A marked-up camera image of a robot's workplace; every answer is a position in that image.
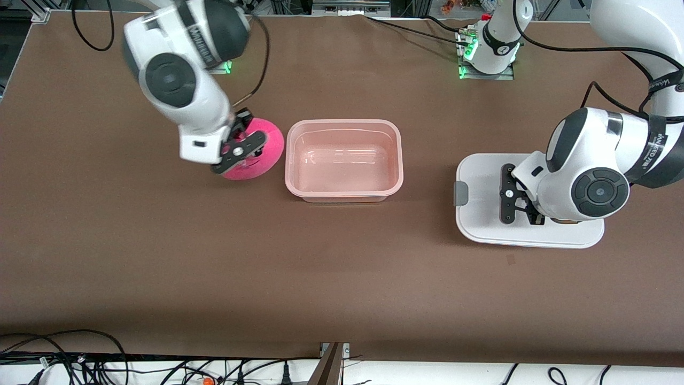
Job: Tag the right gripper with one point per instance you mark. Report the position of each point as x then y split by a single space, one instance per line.
243 118

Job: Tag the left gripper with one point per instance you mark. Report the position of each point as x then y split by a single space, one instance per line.
534 216

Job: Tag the pink plush toy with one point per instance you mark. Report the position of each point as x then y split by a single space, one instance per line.
264 144

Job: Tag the white container lid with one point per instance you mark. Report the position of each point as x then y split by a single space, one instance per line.
481 224

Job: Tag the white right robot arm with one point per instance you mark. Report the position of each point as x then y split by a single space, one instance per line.
176 80

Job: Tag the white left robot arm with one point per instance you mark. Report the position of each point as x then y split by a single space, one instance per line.
593 160

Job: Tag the translucent pink plastic box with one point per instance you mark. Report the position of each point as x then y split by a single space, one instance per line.
342 160

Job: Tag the brown table cover sheet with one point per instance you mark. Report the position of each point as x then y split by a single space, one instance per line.
342 267

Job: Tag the small colourful figurine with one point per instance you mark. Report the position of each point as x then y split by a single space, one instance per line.
448 6

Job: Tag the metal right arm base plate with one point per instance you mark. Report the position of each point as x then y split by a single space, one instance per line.
224 68

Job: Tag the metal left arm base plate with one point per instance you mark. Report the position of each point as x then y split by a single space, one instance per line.
486 77

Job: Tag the aluminium profile rail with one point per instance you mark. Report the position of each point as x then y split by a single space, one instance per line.
350 6

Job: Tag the aluminium frame corner bracket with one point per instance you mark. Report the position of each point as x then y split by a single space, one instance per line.
40 10

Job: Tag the aluminium frame post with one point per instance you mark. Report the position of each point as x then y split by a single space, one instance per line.
330 366

